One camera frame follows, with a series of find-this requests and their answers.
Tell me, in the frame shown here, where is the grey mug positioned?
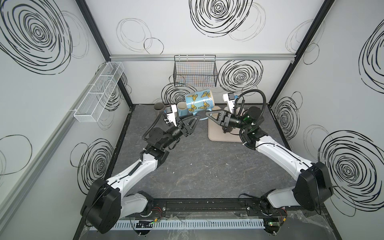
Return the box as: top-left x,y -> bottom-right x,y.
154,102 -> 166,117

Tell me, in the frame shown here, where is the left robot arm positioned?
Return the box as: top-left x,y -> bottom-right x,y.
80,115 -> 200,234

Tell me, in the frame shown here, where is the black wire basket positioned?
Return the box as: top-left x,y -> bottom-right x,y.
173,55 -> 219,87

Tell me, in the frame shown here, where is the light blue mug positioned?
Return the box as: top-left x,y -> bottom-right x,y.
195,112 -> 212,121

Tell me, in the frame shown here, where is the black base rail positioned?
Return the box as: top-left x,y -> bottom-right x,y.
131,197 -> 326,214

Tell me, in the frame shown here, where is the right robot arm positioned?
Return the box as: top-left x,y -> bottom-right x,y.
206,107 -> 334,211

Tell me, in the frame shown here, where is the beige plastic tray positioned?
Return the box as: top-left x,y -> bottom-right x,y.
208,119 -> 242,143

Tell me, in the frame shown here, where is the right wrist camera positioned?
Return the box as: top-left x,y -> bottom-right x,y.
223,93 -> 238,113

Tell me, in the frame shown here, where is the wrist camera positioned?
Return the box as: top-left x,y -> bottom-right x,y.
223,93 -> 238,113
164,105 -> 177,127

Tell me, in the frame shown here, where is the white slotted cable duct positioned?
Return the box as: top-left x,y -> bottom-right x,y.
112,219 -> 265,231

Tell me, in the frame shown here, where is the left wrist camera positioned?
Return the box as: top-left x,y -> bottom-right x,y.
164,105 -> 177,127

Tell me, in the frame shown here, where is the blue butterfly mug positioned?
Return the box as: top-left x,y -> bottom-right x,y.
185,89 -> 215,115

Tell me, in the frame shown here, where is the white red mug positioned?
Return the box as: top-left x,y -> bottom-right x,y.
177,102 -> 189,118

